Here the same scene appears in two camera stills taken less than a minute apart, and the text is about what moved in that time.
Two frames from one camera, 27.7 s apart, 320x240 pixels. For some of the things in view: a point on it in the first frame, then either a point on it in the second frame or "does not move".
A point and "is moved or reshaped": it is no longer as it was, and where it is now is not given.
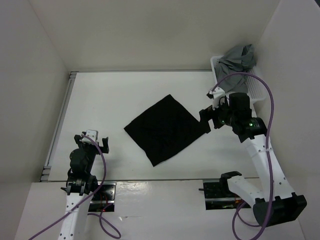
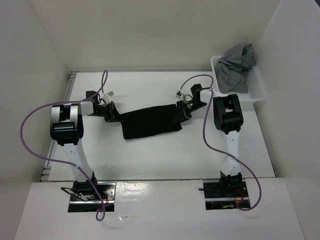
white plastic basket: [256, 87] does not move
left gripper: [83, 144] to [113, 113]
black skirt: [165, 128] is moved or reshaped
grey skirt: [238, 59] does not move
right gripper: [208, 113] to [183, 115]
